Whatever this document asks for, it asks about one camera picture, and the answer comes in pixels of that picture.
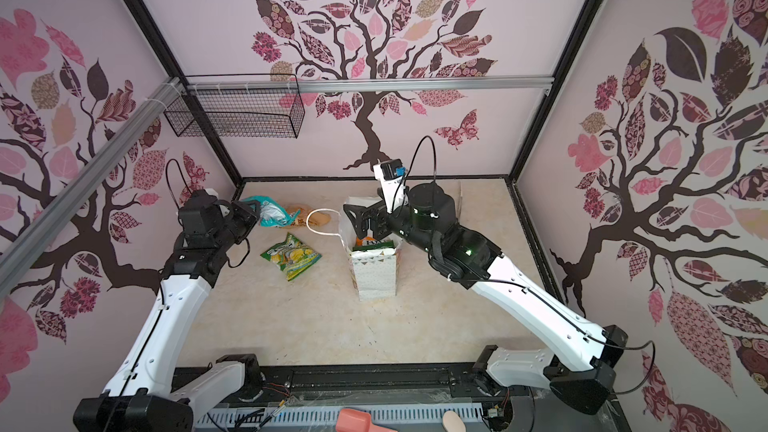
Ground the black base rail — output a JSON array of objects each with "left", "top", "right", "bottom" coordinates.
[{"left": 173, "top": 362, "right": 630, "bottom": 431}]

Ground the aluminium rail back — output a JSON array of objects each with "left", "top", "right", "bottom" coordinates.
[{"left": 186, "top": 75, "right": 554, "bottom": 93}]

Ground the white slotted cable duct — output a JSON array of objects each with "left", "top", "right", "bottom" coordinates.
[{"left": 191, "top": 403, "right": 485, "bottom": 431}]

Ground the black wire basket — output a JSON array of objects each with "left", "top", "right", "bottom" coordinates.
[{"left": 164, "top": 72, "right": 305, "bottom": 139}]

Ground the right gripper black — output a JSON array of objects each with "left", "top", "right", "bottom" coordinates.
[{"left": 345, "top": 195, "right": 441, "bottom": 260}]

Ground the aluminium rail left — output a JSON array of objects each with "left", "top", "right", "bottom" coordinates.
[{"left": 1, "top": 77, "right": 183, "bottom": 297}]

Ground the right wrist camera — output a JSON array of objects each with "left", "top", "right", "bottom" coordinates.
[{"left": 373, "top": 159, "right": 407, "bottom": 213}]

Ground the teal snack packet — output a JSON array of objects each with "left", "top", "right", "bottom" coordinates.
[{"left": 242, "top": 196, "right": 298, "bottom": 228}]

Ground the aluminium rail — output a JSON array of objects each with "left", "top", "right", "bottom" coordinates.
[
  {"left": 186, "top": 75, "right": 554, "bottom": 93},
  {"left": 1, "top": 77, "right": 183, "bottom": 297}
]

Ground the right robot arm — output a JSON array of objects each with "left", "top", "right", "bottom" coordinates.
[{"left": 343, "top": 183, "right": 628, "bottom": 415}]

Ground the beige round object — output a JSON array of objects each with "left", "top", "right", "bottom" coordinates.
[{"left": 442, "top": 410, "right": 467, "bottom": 432}]

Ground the green snack packet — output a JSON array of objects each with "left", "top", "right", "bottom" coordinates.
[
  {"left": 260, "top": 233, "right": 322, "bottom": 281},
  {"left": 352, "top": 240, "right": 396, "bottom": 252}
]

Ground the pink plastic scoop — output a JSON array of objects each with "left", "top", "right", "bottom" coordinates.
[{"left": 335, "top": 408, "right": 395, "bottom": 432}]

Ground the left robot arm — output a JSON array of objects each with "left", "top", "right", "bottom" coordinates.
[{"left": 73, "top": 190, "right": 263, "bottom": 431}]

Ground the white patterned paper bag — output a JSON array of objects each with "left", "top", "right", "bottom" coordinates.
[{"left": 306, "top": 208, "right": 401, "bottom": 301}]

